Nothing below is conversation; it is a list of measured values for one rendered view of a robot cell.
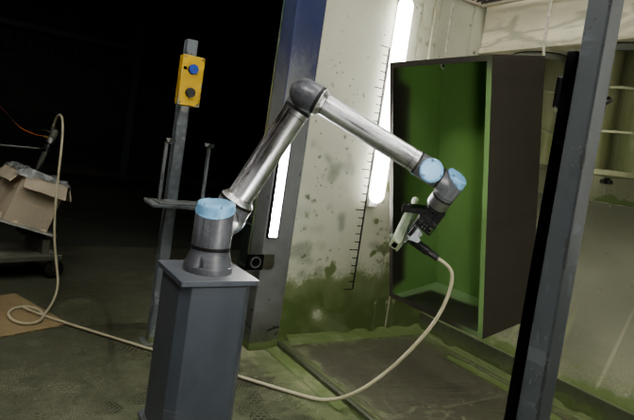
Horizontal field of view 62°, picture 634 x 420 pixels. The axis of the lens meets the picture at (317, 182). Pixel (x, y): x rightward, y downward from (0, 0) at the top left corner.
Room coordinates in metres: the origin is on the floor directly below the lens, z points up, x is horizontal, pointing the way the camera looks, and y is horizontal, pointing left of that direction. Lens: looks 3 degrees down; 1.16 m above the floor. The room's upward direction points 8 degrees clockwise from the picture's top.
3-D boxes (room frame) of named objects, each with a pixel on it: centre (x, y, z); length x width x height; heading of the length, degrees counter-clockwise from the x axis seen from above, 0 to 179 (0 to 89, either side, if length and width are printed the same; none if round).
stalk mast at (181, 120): (2.80, 0.77, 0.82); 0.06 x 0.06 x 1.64; 33
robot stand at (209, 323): (2.00, 0.37, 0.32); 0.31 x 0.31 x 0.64; 33
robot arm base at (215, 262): (2.00, 0.37, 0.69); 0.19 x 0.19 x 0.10
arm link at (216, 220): (2.01, 0.37, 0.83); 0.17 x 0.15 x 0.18; 176
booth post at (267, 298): (2.98, 0.22, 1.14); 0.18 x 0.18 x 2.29; 33
